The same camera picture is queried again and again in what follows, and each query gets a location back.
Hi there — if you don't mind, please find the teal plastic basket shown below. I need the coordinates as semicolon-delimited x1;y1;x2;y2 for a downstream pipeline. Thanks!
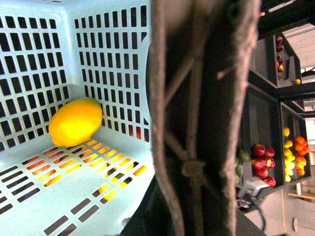
0;0;155;236

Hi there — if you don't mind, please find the left gripper felt finger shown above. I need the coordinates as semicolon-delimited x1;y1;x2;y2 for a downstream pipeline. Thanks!
149;0;261;236

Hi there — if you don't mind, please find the yellow lemon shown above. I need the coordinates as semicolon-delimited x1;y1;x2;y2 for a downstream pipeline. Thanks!
49;99;102;147

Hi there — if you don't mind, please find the dark fruit display shelf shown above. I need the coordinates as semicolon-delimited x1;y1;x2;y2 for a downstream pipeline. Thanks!
238;0;315;196

